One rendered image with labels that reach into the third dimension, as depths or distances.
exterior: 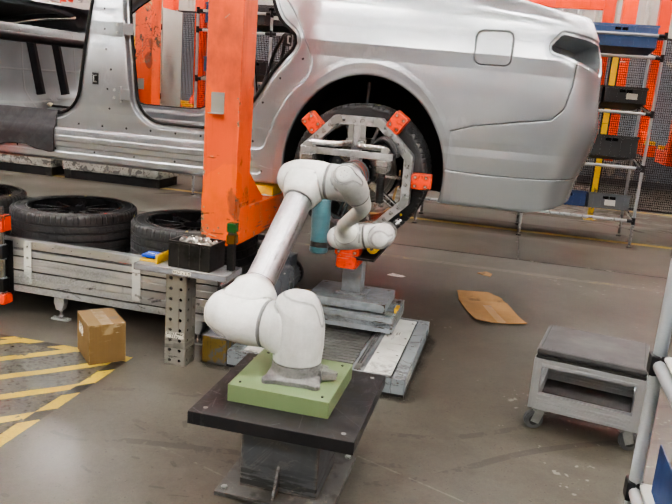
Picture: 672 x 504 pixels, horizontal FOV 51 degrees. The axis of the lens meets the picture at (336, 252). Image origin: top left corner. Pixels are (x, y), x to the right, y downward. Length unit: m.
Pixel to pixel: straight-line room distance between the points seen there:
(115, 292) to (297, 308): 1.63
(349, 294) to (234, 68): 1.26
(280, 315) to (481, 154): 1.57
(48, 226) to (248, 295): 1.84
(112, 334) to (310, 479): 1.32
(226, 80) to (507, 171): 1.34
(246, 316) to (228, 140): 1.11
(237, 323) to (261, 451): 0.40
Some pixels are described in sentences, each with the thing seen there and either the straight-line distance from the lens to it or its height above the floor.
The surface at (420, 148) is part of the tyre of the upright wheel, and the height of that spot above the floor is 1.00.
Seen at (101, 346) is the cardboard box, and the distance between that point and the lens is 3.22.
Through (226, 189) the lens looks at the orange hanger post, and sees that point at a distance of 3.11.
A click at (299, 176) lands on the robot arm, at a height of 0.93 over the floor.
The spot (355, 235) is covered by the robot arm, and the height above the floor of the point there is 0.64.
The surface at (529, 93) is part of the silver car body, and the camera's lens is 3.35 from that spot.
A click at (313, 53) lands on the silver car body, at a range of 3.50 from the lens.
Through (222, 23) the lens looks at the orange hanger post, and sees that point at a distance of 3.10.
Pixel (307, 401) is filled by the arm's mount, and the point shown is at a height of 0.34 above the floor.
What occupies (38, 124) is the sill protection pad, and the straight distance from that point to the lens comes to 4.23.
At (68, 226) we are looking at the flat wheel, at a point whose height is 0.45.
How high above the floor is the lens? 1.25
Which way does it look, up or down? 13 degrees down
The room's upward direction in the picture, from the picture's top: 5 degrees clockwise
